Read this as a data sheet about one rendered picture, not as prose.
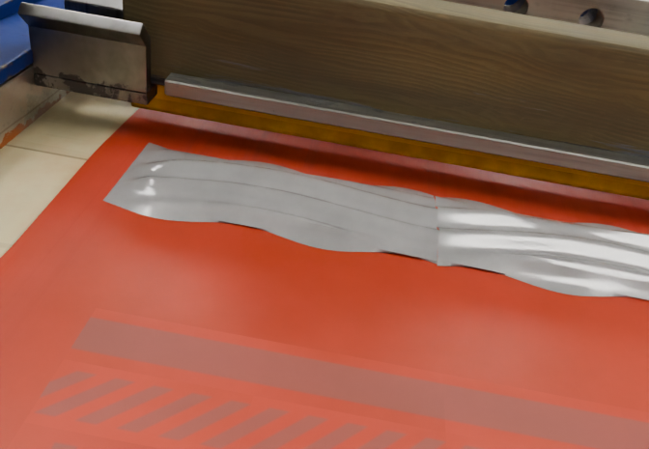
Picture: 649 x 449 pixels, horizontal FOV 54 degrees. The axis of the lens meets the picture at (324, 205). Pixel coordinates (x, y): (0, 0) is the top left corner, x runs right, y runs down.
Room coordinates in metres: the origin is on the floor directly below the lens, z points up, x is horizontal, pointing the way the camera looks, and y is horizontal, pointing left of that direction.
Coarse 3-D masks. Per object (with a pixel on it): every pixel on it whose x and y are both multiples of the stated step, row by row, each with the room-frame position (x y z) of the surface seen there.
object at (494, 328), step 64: (448, 192) 0.35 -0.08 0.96; (512, 192) 0.36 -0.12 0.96; (576, 192) 0.37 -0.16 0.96; (448, 320) 0.23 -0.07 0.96; (512, 320) 0.23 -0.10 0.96; (576, 320) 0.24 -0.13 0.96; (640, 320) 0.25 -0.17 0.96; (512, 384) 0.19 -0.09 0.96; (576, 384) 0.20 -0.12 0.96; (640, 384) 0.21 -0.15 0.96
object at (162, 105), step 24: (216, 120) 0.38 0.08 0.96; (240, 120) 0.37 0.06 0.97; (264, 120) 0.37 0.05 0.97; (360, 144) 0.37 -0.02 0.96; (384, 144) 0.37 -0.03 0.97; (408, 144) 0.37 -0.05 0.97; (480, 168) 0.37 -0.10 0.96; (504, 168) 0.37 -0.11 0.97; (528, 168) 0.37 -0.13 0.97; (624, 192) 0.37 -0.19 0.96; (648, 192) 0.37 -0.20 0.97
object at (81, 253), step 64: (128, 128) 0.36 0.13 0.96; (192, 128) 0.37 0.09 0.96; (64, 192) 0.28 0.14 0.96; (64, 256) 0.23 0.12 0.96; (128, 256) 0.23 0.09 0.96; (192, 256) 0.24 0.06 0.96; (256, 256) 0.25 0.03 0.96; (320, 256) 0.26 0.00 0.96; (384, 256) 0.27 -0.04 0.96; (0, 320) 0.18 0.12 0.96; (64, 320) 0.19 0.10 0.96; (192, 320) 0.20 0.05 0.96; (256, 320) 0.21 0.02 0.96; (320, 320) 0.21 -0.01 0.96; (384, 320) 0.22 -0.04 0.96; (0, 384) 0.15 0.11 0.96; (0, 448) 0.13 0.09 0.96
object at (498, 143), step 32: (192, 96) 0.35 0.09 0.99; (224, 96) 0.35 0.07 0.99; (256, 96) 0.35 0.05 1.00; (288, 96) 0.36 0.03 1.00; (352, 128) 0.35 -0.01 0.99; (384, 128) 0.35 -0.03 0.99; (416, 128) 0.35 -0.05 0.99; (448, 128) 0.35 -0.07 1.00; (480, 128) 0.36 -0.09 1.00; (544, 160) 0.35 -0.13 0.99; (576, 160) 0.35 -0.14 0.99; (608, 160) 0.35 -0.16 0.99; (640, 160) 0.35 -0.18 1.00
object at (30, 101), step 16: (32, 64) 0.36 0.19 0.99; (16, 80) 0.33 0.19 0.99; (32, 80) 0.35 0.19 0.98; (0, 96) 0.32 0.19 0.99; (16, 96) 0.33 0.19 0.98; (32, 96) 0.35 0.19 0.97; (48, 96) 0.37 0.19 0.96; (64, 96) 0.39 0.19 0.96; (0, 112) 0.31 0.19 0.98; (16, 112) 0.33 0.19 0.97; (32, 112) 0.35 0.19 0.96; (0, 128) 0.31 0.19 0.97; (16, 128) 0.33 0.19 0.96; (0, 144) 0.31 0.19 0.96
